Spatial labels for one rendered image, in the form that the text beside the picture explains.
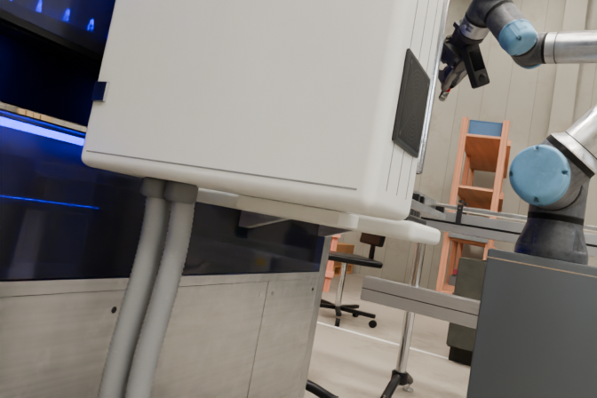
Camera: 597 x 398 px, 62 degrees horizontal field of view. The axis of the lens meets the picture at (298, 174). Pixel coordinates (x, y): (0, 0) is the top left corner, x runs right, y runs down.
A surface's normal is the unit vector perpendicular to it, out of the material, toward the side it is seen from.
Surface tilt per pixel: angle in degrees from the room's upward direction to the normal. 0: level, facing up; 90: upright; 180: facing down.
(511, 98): 90
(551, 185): 96
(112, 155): 90
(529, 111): 90
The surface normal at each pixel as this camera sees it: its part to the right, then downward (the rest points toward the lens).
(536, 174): -0.70, -0.09
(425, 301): -0.45, -0.16
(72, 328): 0.87, 0.12
